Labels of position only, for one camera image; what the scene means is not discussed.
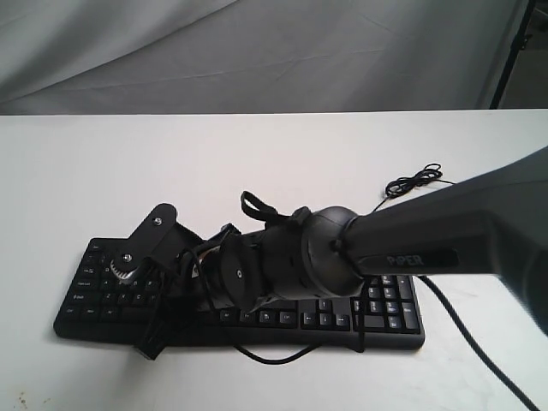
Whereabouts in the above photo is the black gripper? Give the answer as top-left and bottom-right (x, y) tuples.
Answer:
(135, 229), (261, 360)

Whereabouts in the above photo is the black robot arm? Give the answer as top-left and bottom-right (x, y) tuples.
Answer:
(136, 150), (547, 360)

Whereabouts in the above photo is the black acer keyboard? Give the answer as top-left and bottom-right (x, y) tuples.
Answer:
(53, 238), (425, 350)

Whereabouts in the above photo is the grey backdrop cloth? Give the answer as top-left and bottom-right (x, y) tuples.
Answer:
(1, 1), (526, 115)

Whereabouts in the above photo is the black tripod stand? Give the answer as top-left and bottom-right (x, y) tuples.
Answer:
(489, 0), (537, 110)

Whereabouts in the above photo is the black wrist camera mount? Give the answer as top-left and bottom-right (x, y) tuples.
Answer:
(110, 203), (204, 284)

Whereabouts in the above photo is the black cable bundle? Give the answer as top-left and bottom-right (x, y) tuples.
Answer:
(370, 164), (456, 213)

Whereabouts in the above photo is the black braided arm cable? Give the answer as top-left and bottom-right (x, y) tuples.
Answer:
(230, 273), (539, 411)

